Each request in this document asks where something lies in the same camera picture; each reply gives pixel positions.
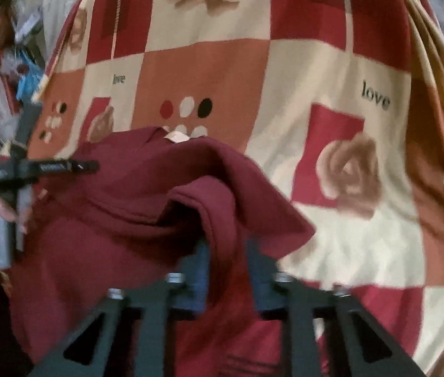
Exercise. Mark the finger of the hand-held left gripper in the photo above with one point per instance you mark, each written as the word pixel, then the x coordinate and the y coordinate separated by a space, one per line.
pixel 64 166

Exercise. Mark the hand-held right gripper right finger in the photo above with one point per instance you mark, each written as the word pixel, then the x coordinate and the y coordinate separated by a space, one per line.
pixel 260 279

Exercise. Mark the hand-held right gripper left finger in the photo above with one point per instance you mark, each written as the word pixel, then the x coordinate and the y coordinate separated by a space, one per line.
pixel 197 279

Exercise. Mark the maroon sweatshirt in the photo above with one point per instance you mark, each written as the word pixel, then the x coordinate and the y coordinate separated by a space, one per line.
pixel 135 220

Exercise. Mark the cluttered shelf with packets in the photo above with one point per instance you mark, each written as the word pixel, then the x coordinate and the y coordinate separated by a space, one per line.
pixel 2 86

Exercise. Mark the checkered rose print bedsheet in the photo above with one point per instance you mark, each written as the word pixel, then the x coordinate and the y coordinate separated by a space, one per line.
pixel 285 86

